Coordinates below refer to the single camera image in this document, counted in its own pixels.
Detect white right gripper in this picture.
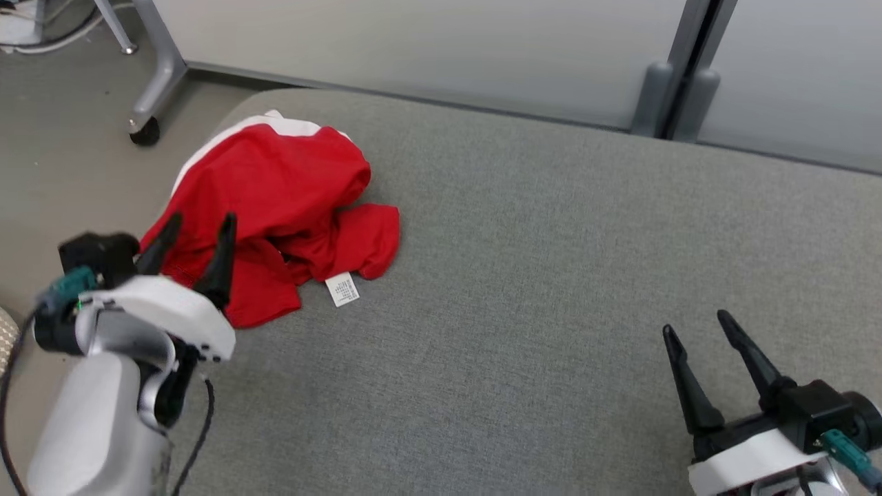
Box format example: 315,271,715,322
662,309,838,496

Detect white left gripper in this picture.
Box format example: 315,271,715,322
76,212,238,364

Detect red and white sports jersey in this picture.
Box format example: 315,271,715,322
140,110,401,329

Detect grey table leg with caster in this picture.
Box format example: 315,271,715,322
127,0,189,147

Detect beige textured fabric item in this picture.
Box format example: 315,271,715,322
0,306,20,378

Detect thin grey metal leg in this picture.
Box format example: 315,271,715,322
94,0,139,56

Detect white floor cables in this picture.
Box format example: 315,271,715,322
0,0,132,56

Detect grey partition panel post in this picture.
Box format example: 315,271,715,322
630,0,709,138
670,0,739,143

